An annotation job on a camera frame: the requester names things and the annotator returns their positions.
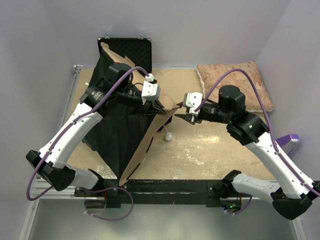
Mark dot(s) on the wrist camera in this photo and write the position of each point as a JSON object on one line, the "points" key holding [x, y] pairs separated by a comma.
{"points": [[150, 90], [191, 102]]}

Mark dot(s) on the purple box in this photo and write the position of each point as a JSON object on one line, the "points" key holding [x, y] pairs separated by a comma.
{"points": [[288, 142]]}

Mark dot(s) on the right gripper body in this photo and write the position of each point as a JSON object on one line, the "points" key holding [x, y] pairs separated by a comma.
{"points": [[194, 118]]}

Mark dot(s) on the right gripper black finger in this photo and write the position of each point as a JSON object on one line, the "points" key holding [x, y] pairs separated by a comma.
{"points": [[185, 117], [180, 103]]}

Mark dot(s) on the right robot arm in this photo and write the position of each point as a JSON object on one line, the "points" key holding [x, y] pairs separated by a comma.
{"points": [[293, 192]]}

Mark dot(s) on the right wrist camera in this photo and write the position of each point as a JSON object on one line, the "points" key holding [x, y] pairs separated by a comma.
{"points": [[191, 102]]}

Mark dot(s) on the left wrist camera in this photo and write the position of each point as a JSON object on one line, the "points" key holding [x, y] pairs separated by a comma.
{"points": [[150, 90]]}

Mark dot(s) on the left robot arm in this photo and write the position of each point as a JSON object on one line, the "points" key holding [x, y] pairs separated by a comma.
{"points": [[131, 86]]}

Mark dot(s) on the beige and black pet tent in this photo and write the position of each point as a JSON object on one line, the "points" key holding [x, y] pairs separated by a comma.
{"points": [[123, 137]]}

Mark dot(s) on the aluminium frame rail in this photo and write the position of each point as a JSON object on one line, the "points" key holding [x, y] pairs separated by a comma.
{"points": [[40, 186]]}

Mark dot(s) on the beige patterned pet cushion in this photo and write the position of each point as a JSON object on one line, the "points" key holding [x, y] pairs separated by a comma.
{"points": [[210, 73]]}

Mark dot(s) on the black poker chip case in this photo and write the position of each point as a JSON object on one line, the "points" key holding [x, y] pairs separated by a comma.
{"points": [[138, 50]]}

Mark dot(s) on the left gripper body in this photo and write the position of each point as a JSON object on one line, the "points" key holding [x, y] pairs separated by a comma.
{"points": [[148, 103]]}

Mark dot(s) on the white pompom toy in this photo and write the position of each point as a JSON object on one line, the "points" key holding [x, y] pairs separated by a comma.
{"points": [[168, 137]]}

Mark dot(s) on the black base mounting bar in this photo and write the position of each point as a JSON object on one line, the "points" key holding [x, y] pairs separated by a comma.
{"points": [[206, 192]]}

